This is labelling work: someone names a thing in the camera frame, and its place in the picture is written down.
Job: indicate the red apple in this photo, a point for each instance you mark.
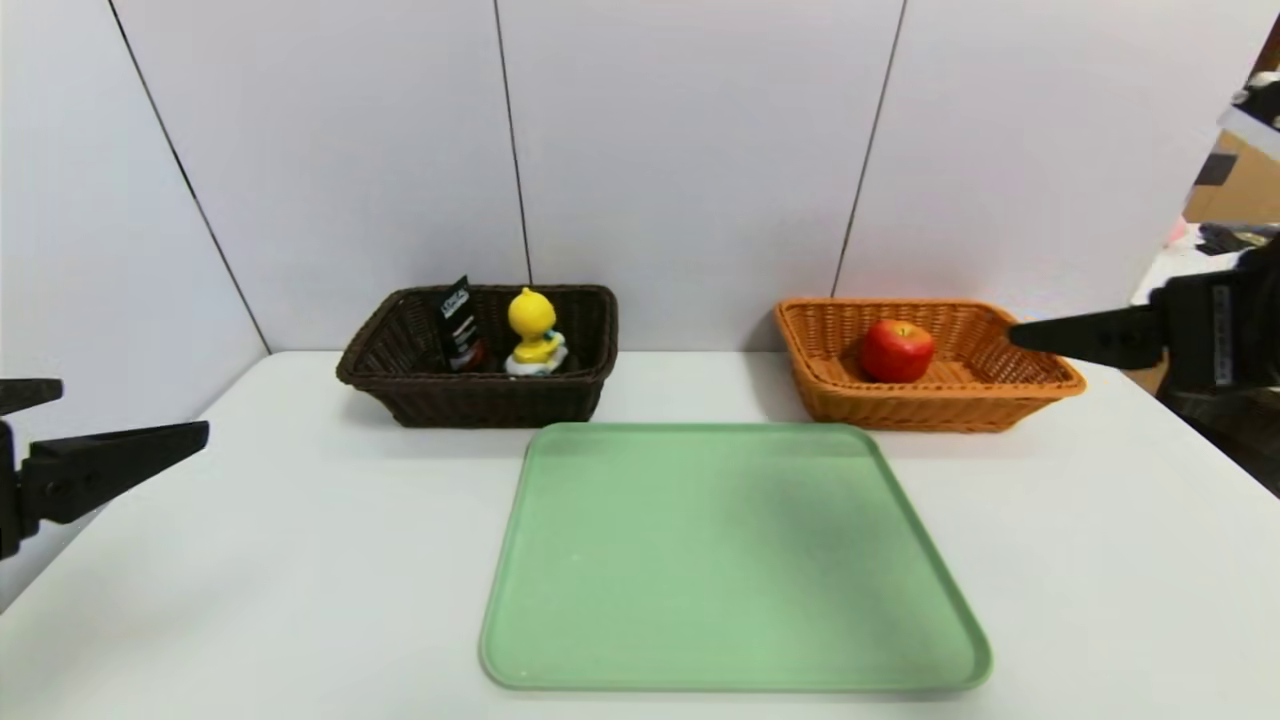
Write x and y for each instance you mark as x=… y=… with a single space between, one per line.
x=897 y=350

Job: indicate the light green plastic tray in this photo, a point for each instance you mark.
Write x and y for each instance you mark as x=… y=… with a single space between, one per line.
x=700 y=580

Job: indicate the dark brown wicker basket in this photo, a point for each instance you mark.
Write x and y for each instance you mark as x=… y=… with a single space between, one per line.
x=480 y=400

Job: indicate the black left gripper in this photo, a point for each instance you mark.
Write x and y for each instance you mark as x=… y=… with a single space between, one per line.
x=8 y=490

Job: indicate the black pouch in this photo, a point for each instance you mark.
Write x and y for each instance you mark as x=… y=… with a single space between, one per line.
x=1235 y=238

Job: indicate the yellow duck toy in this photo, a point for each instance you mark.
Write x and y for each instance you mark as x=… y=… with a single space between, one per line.
x=530 y=315

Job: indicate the white side table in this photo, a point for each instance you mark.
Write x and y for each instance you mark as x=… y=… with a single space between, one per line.
x=1165 y=280

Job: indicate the orange wicker basket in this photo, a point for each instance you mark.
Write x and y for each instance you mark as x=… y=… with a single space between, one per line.
x=950 y=410

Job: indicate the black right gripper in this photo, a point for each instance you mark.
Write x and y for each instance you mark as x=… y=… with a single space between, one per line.
x=1208 y=335

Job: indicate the black cosmetic tube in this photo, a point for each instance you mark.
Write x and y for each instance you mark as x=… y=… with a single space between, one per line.
x=462 y=330

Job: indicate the light wooden shelf unit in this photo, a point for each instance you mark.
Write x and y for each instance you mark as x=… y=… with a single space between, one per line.
x=1240 y=190

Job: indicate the dark wicker bin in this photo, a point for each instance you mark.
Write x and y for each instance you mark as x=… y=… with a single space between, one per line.
x=1230 y=440

